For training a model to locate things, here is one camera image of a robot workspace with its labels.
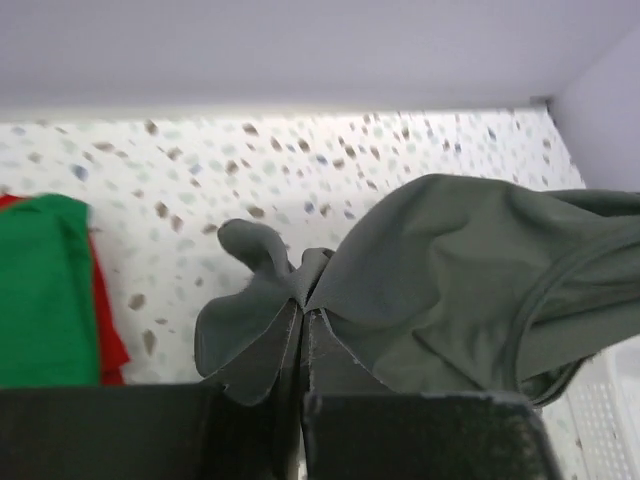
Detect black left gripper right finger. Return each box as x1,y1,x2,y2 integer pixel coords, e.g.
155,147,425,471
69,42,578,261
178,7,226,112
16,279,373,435
302,311,562,479

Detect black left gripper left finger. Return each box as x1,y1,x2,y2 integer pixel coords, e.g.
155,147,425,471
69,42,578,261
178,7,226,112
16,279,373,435
1,303,302,479

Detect grey t-shirt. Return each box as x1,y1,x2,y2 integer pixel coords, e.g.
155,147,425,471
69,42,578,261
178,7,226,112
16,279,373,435
194,174,639,407

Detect folded red t-shirt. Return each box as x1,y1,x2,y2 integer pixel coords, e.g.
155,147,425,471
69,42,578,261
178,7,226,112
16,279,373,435
0,193,132,387

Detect folded green t-shirt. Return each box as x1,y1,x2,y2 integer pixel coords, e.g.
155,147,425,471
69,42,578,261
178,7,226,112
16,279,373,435
0,193,102,389

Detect white plastic basket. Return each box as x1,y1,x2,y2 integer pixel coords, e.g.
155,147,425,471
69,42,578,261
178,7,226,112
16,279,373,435
568,337,639,479

